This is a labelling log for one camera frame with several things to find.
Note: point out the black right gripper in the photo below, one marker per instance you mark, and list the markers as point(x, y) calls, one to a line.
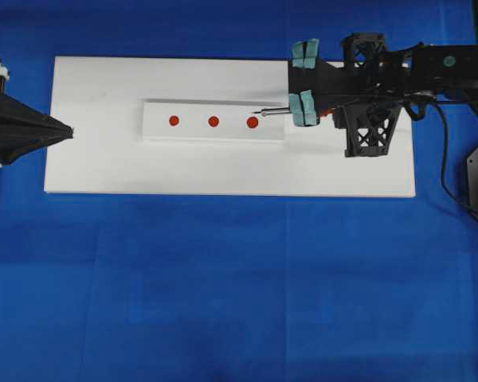
point(365, 94)

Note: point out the red handled soldering iron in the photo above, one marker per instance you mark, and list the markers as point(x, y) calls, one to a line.
point(285, 110)

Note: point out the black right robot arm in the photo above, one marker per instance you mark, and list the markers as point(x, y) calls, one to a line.
point(450, 71)

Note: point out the small white raised plate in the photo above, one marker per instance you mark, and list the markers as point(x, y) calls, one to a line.
point(191, 120)

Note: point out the large white board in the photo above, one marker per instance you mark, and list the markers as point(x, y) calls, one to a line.
point(102, 99)

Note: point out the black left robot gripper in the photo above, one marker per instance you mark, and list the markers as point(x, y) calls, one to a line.
point(23, 129)

